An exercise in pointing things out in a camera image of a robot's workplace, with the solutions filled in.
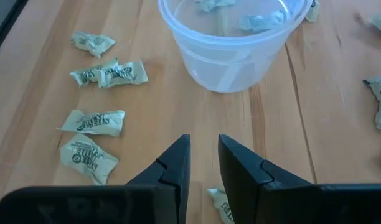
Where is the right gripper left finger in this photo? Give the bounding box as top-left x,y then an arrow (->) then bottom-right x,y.
0,134 -> 192,224

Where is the black metal table frame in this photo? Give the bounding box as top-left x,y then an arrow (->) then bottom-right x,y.
0,0 -> 29,62

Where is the white bowl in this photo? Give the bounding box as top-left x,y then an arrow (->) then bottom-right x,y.
158,0 -> 313,94

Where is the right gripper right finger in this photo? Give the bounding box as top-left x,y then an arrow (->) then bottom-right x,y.
217,134 -> 381,224

